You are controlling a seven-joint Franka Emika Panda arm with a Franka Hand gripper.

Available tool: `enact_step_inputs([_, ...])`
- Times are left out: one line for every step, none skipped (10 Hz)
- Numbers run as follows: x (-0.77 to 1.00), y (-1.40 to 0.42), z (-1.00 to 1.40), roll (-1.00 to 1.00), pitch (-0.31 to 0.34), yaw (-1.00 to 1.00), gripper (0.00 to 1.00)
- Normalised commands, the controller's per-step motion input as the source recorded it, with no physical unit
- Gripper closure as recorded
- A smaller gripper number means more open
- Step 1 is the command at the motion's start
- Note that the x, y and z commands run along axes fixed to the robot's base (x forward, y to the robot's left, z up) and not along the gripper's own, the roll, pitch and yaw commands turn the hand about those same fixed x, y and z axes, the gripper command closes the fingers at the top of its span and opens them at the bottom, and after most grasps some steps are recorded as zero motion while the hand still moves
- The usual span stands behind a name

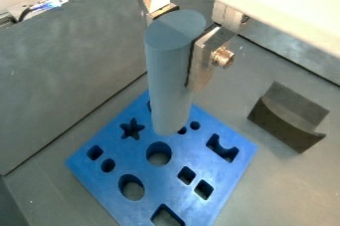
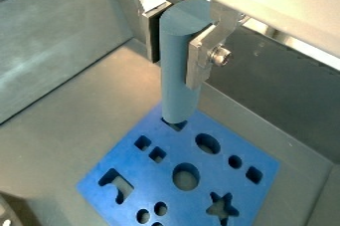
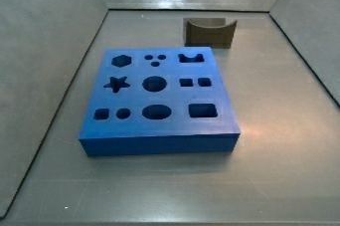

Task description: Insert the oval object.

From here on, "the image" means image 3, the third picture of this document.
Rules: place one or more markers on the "blue shape sorter block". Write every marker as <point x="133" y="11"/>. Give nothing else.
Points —
<point x="158" y="102"/>

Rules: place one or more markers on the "dark curved cradle block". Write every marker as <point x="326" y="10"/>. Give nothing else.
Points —
<point x="208" y="32"/>

